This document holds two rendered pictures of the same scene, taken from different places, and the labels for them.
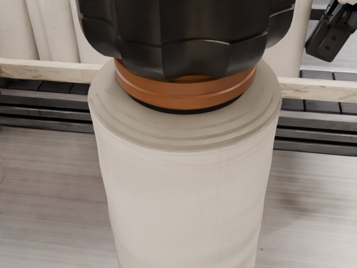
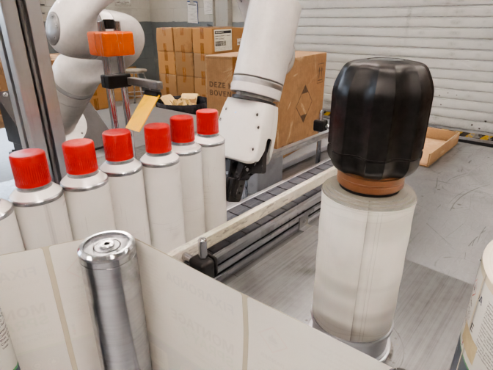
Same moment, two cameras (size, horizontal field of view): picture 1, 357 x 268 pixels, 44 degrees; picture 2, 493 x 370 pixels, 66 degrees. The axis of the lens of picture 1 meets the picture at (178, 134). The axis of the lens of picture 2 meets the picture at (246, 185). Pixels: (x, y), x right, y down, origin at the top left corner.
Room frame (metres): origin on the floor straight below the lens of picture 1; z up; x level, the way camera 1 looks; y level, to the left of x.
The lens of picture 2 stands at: (0.09, 0.33, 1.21)
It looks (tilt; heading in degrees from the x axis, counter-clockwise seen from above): 23 degrees down; 302
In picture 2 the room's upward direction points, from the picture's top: straight up
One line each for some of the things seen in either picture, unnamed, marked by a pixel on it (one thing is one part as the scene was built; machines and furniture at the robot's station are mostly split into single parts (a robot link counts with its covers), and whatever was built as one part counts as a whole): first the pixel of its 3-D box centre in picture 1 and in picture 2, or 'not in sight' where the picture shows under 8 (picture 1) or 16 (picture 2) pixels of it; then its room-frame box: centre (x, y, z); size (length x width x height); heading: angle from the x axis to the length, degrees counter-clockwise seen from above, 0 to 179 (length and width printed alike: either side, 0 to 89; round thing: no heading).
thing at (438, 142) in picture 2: not in sight; (403, 140); (0.29, -0.96, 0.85); 0.30 x 0.26 x 0.04; 81
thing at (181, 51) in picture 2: not in sight; (216, 77); (2.97, -3.58, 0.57); 1.20 x 0.85 x 1.14; 86
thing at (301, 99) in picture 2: not in sight; (268, 100); (0.65, -0.70, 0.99); 0.30 x 0.24 x 0.27; 89
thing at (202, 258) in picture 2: not in sight; (205, 275); (0.36, 0.00, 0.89); 0.03 x 0.03 x 0.12; 81
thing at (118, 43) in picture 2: not in sight; (136, 145); (0.49, -0.02, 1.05); 0.10 x 0.04 x 0.33; 171
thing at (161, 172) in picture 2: not in sight; (163, 197); (0.44, -0.01, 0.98); 0.05 x 0.05 x 0.20
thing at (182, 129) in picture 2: not in sight; (185, 184); (0.44, -0.06, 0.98); 0.05 x 0.05 x 0.20
